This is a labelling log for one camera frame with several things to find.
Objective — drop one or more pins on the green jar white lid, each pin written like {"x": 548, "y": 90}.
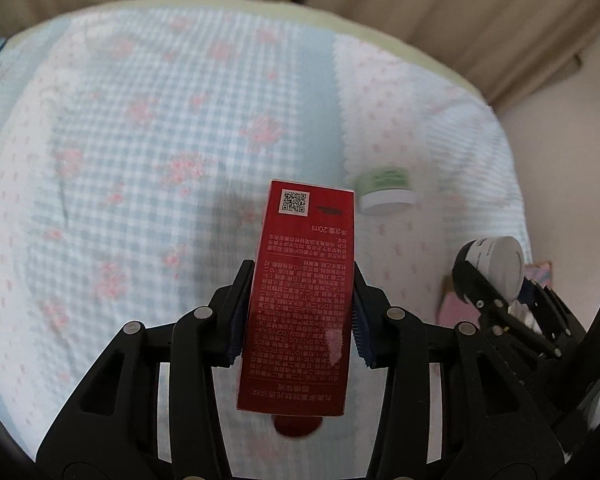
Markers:
{"x": 384, "y": 190}

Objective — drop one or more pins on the checkered floral bed sheet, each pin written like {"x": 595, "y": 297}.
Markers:
{"x": 137, "y": 145}

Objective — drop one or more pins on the red cardboard box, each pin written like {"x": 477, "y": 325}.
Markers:
{"x": 297, "y": 350}

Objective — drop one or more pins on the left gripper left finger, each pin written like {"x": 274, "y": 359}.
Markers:
{"x": 146, "y": 409}

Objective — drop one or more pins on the white round jar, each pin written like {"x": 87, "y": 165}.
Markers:
{"x": 501, "y": 261}

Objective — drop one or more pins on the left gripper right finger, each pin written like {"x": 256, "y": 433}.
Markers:
{"x": 452, "y": 408}

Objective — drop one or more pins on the red cap small bottle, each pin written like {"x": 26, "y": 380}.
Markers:
{"x": 296, "y": 427}

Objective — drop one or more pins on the cardboard storage box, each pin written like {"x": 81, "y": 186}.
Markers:
{"x": 468, "y": 295}

